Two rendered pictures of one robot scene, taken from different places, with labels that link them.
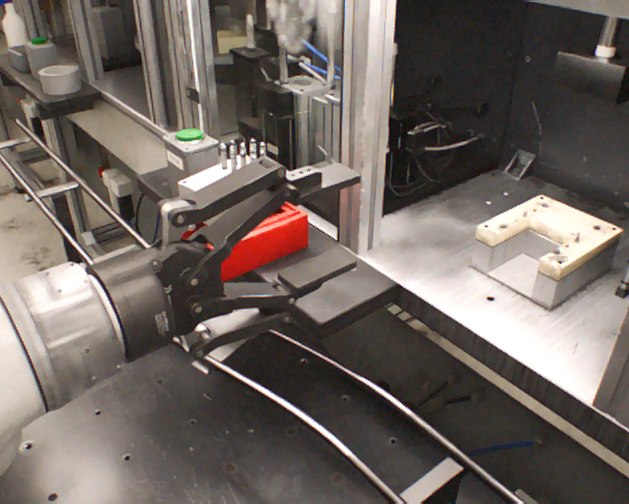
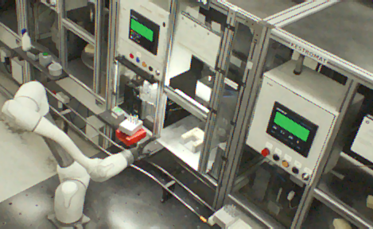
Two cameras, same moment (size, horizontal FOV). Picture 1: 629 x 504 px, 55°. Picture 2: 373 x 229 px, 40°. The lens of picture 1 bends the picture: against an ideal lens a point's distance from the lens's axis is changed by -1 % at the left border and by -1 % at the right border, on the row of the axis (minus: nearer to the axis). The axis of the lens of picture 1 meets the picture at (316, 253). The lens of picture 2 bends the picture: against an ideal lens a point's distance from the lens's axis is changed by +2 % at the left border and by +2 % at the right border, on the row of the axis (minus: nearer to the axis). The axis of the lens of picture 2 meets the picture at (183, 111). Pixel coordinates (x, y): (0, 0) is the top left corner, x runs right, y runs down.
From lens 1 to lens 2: 2.55 m
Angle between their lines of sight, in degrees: 11
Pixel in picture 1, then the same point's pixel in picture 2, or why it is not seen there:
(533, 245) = (193, 138)
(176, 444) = (114, 180)
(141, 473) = (109, 186)
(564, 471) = (200, 188)
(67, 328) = (130, 157)
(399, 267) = (165, 142)
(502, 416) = (188, 176)
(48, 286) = (126, 153)
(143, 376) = not seen: hidden behind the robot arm
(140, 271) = (135, 150)
